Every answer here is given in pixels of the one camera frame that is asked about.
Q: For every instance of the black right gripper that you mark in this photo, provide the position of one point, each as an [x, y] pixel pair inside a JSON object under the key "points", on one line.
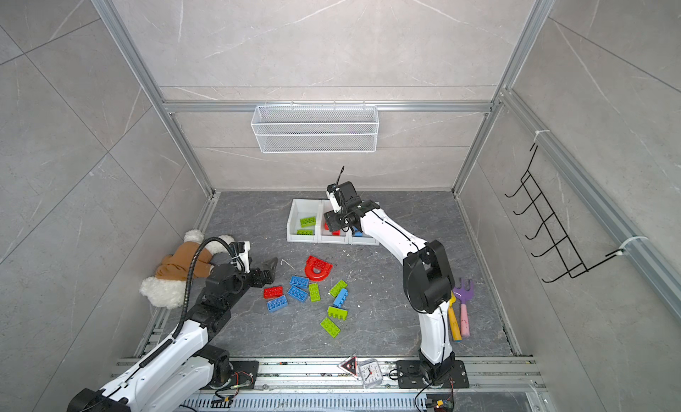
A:
{"points": [[332, 220]]}

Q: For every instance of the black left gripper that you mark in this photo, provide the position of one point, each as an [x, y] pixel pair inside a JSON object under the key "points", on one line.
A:
{"points": [[268, 275]]}

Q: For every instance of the red arch lego piece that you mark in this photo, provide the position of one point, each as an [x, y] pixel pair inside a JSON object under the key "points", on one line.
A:
{"points": [[317, 270]]}

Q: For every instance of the blue lego brick slanted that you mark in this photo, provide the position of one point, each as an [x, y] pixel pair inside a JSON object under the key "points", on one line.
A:
{"points": [[341, 298]]}

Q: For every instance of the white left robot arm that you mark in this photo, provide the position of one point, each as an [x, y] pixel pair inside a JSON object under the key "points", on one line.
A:
{"points": [[204, 278]]}

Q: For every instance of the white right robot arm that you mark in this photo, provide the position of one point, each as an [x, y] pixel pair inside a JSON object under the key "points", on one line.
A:
{"points": [[428, 278]]}

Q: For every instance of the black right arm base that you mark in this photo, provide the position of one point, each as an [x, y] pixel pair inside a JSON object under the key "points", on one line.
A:
{"points": [[421, 373]]}

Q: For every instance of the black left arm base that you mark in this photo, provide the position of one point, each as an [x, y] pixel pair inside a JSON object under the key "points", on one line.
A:
{"points": [[230, 374]]}

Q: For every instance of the white middle sorting bin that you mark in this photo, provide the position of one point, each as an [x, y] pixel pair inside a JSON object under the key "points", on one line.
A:
{"points": [[323, 238]]}

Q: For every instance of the white left sorting bin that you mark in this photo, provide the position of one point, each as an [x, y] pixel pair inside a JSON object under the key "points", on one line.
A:
{"points": [[301, 208]]}

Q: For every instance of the green lego brick upright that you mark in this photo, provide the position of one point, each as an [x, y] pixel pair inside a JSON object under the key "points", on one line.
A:
{"points": [[314, 292]]}

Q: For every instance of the green lego brick toothed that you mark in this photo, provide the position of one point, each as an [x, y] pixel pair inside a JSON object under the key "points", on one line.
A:
{"points": [[337, 313]]}

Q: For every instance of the green lego brick bottom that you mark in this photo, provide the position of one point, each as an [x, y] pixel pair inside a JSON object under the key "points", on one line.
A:
{"points": [[330, 327]]}

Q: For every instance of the white brown plush toy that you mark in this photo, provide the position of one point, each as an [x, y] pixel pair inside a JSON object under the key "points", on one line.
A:
{"points": [[165, 289]]}

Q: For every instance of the red warning triangle toy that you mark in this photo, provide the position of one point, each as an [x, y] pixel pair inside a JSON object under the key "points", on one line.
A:
{"points": [[350, 366]]}

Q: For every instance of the small white alarm clock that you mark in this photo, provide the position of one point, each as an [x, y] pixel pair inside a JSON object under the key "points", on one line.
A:
{"points": [[370, 373]]}

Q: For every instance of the white wire mesh basket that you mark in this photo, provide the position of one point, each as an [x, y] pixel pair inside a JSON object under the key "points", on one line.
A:
{"points": [[316, 128]]}

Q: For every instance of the black wire hook rack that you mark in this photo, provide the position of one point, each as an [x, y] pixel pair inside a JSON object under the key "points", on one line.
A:
{"points": [[551, 225]]}

